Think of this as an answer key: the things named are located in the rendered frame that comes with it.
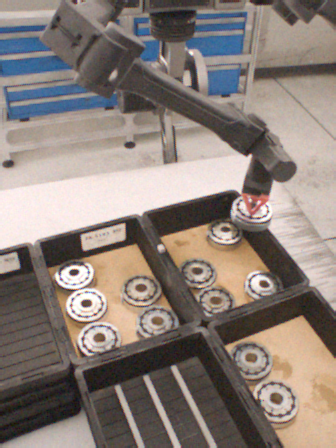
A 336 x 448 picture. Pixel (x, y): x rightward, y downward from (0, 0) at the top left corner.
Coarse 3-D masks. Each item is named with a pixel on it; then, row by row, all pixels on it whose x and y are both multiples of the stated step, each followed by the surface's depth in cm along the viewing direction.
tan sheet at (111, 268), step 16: (96, 256) 131; (112, 256) 131; (128, 256) 131; (96, 272) 126; (112, 272) 127; (128, 272) 127; (144, 272) 127; (96, 288) 122; (112, 288) 123; (64, 304) 118; (112, 304) 119; (160, 304) 119; (112, 320) 115; (128, 320) 115; (128, 336) 112
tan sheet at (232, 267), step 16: (208, 224) 142; (176, 240) 136; (192, 240) 137; (176, 256) 132; (192, 256) 132; (208, 256) 132; (224, 256) 132; (240, 256) 133; (256, 256) 133; (224, 272) 128; (240, 272) 128; (240, 288) 124; (240, 304) 120
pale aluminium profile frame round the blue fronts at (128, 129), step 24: (48, 72) 266; (72, 72) 269; (0, 96) 307; (216, 96) 315; (240, 96) 317; (0, 120) 277; (24, 120) 283; (48, 120) 287; (72, 120) 292; (0, 144) 288; (24, 144) 294; (48, 144) 299
